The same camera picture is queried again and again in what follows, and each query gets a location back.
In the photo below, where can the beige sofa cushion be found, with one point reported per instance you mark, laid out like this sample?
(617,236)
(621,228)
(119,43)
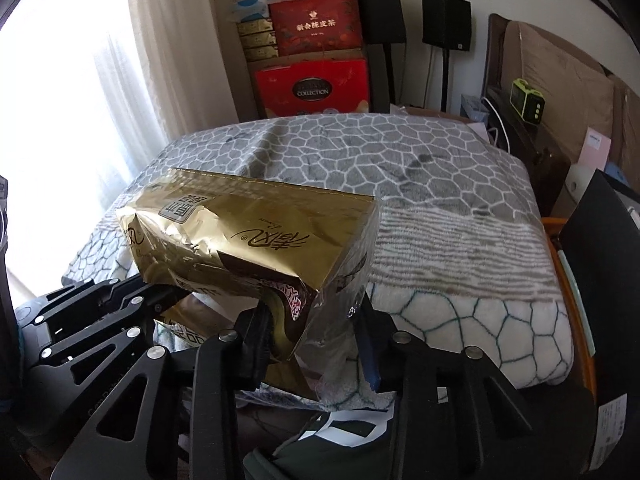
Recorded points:
(555,90)

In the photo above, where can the red gift bag gold print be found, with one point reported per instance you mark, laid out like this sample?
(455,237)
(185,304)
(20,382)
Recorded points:
(315,22)

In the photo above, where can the grey patterned blanket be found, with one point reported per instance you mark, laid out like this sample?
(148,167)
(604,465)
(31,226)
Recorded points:
(450,210)

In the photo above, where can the person's dark clothing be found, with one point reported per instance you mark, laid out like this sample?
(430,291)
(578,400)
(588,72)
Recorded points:
(325,440)

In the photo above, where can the white curved device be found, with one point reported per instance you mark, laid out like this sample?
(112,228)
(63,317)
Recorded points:
(580,190)

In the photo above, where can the gold tissue packet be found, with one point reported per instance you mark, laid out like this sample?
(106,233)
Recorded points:
(240,230)
(200,325)

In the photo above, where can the flat gold box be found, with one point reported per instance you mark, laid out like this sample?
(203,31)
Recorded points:
(259,40)
(256,27)
(261,53)

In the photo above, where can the orange plastic crate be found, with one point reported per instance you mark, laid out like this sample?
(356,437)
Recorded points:
(555,225)

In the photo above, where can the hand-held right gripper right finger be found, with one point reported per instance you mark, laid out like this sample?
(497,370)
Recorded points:
(371,365)

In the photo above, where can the brown sofa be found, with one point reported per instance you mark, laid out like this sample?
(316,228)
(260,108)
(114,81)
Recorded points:
(495,60)

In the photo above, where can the beige curtain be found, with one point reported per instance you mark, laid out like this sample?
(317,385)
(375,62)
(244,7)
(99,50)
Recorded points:
(150,60)

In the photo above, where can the green black power station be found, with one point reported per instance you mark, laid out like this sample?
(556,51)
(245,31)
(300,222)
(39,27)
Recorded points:
(527,102)

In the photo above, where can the pink box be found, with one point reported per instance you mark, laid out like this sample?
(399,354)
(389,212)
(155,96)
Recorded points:
(596,152)

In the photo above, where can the black speaker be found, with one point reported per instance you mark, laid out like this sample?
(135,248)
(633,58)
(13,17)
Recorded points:
(446,22)
(380,15)

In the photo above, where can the black speaker stand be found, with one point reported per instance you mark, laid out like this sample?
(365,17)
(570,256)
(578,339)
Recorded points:
(445,80)
(389,75)

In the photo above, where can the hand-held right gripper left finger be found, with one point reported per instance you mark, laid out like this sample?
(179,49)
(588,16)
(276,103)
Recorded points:
(260,355)

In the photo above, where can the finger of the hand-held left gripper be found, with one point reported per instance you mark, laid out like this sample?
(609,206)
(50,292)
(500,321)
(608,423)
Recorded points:
(125,302)
(100,350)

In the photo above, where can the light blue tissue pack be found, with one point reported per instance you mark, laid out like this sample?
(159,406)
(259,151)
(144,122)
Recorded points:
(247,10)

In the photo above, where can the dark wooden side table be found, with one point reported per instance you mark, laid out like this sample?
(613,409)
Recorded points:
(530,160)

